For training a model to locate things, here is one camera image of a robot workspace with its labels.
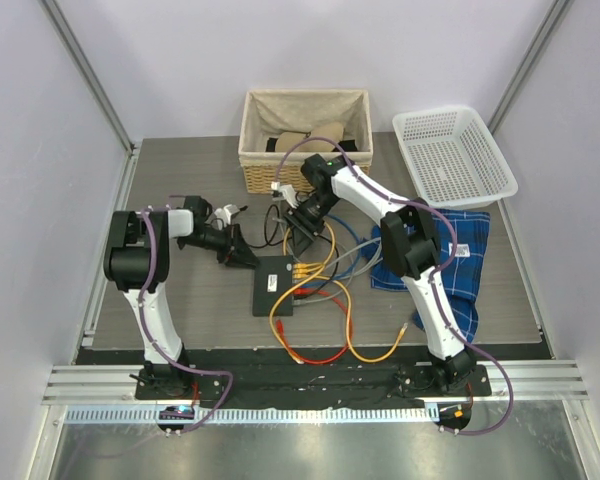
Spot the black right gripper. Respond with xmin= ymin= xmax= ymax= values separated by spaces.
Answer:
xmin=283 ymin=192 xmax=339 ymax=258

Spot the black network switch box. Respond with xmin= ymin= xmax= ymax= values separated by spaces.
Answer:
xmin=251 ymin=255 xmax=294 ymax=317

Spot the beige shoe in basket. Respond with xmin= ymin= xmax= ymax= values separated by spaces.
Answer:
xmin=265 ymin=122 xmax=344 ymax=153

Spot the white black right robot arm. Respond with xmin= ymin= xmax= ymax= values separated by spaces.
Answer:
xmin=271 ymin=154 xmax=476 ymax=395

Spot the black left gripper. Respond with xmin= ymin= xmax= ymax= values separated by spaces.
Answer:
xmin=181 ymin=223 xmax=260 ymax=269

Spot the yellow ethernet cable long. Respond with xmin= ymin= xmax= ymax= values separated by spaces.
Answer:
xmin=282 ymin=224 xmax=410 ymax=364

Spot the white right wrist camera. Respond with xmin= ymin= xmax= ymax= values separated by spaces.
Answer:
xmin=271 ymin=181 xmax=299 ymax=208

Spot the white plastic perforated basket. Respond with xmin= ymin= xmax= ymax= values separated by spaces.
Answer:
xmin=392 ymin=105 xmax=518 ymax=210

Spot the wicker basket with liner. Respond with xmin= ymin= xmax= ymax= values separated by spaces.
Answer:
xmin=238 ymin=89 xmax=374 ymax=194

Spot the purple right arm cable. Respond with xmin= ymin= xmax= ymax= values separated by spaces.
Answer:
xmin=274 ymin=139 xmax=514 ymax=435

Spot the blue ethernet cable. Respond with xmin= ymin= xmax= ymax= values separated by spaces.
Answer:
xmin=299 ymin=214 xmax=381 ymax=296

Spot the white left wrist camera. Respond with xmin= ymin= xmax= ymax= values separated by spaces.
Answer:
xmin=214 ymin=204 xmax=241 ymax=226

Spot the blue plaid shirt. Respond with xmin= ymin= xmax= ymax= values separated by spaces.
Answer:
xmin=370 ymin=209 xmax=491 ymax=343

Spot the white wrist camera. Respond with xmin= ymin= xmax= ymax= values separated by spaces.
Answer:
xmin=271 ymin=181 xmax=299 ymax=208
xmin=214 ymin=204 xmax=241 ymax=226

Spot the red ethernet cable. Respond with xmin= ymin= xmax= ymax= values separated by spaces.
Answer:
xmin=273 ymin=285 xmax=354 ymax=366

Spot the yellow ethernet cable short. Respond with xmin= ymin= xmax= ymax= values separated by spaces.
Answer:
xmin=268 ymin=262 xmax=326 ymax=365

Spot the grey ethernet cable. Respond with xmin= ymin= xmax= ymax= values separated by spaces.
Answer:
xmin=279 ymin=209 xmax=384 ymax=306

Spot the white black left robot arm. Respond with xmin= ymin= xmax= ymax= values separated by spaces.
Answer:
xmin=103 ymin=195 xmax=259 ymax=399

